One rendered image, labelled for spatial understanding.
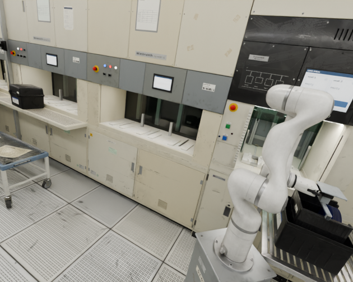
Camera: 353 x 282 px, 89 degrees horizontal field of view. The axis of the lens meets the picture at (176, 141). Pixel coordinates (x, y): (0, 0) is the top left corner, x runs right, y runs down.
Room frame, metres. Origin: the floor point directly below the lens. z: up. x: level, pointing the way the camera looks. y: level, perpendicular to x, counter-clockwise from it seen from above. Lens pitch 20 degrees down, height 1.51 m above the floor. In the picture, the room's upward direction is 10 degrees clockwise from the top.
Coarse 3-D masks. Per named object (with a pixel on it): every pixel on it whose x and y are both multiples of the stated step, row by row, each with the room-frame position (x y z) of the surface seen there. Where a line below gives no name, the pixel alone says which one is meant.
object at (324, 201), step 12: (300, 192) 0.92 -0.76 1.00; (324, 192) 0.76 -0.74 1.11; (336, 192) 0.77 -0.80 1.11; (288, 204) 0.93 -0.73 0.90; (300, 204) 0.77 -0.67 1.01; (312, 204) 0.88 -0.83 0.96; (324, 204) 0.77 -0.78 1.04; (336, 204) 0.85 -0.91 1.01; (288, 216) 0.85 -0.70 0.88; (300, 216) 0.74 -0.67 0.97; (312, 216) 0.72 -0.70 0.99; (324, 216) 0.71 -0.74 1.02; (312, 228) 0.71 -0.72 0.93; (324, 228) 0.70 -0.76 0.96; (336, 228) 0.68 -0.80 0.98; (348, 228) 0.67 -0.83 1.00; (336, 240) 0.67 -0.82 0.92
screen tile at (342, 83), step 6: (336, 78) 1.19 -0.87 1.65; (330, 84) 1.19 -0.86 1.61; (336, 84) 1.18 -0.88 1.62; (342, 84) 1.17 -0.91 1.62; (348, 84) 1.16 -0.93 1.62; (330, 90) 1.19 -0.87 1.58; (348, 90) 1.16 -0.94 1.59; (336, 96) 1.17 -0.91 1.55; (342, 96) 1.16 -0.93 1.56; (348, 96) 1.15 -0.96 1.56
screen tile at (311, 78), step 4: (308, 76) 1.24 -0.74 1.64; (312, 76) 1.23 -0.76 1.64; (316, 76) 1.23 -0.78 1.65; (320, 76) 1.22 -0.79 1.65; (308, 80) 1.24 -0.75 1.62; (312, 80) 1.23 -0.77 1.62; (316, 80) 1.22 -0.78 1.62; (320, 80) 1.22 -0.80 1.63; (328, 80) 1.20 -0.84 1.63; (324, 84) 1.20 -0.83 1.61; (312, 88) 1.22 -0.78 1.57; (316, 88) 1.22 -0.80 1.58; (320, 88) 1.21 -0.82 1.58; (324, 88) 1.20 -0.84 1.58
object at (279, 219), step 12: (276, 216) 0.91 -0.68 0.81; (276, 228) 0.82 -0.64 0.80; (288, 228) 0.72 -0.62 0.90; (300, 228) 0.70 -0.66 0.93; (276, 240) 0.74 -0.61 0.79; (288, 240) 0.71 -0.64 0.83; (300, 240) 0.70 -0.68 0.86; (312, 240) 0.68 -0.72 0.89; (324, 240) 0.66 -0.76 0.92; (348, 240) 0.69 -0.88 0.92; (288, 252) 0.70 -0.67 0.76; (300, 252) 0.69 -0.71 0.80; (312, 252) 0.67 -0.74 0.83; (324, 252) 0.66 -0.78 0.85; (336, 252) 0.64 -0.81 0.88; (348, 252) 0.63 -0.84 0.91; (312, 264) 0.66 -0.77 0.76; (324, 264) 0.65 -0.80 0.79; (336, 264) 0.63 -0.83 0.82
